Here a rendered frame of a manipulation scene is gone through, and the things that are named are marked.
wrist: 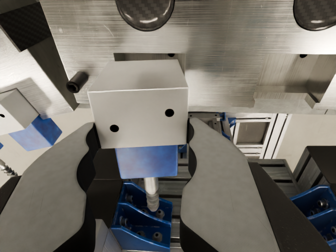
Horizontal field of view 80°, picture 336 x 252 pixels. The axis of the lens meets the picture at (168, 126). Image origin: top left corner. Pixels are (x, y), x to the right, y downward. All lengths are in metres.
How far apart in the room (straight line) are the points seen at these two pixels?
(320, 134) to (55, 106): 1.54
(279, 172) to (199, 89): 0.41
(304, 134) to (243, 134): 0.53
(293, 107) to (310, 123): 1.21
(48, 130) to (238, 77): 0.23
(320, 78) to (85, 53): 0.18
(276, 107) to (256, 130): 0.84
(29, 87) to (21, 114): 0.03
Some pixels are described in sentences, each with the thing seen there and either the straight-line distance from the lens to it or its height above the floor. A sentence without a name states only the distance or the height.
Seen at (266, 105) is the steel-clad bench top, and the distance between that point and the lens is 0.30.
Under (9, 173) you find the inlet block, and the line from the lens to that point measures 0.41.
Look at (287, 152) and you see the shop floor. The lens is 1.66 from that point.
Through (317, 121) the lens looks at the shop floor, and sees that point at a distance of 1.54.
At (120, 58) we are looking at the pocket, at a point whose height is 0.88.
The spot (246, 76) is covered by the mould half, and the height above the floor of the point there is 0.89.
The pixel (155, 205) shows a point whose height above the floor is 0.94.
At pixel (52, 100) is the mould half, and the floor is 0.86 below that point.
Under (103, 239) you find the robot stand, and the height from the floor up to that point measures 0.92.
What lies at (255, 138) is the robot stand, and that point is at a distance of 1.19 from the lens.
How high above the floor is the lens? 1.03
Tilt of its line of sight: 50 degrees down
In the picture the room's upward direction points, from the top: 173 degrees counter-clockwise
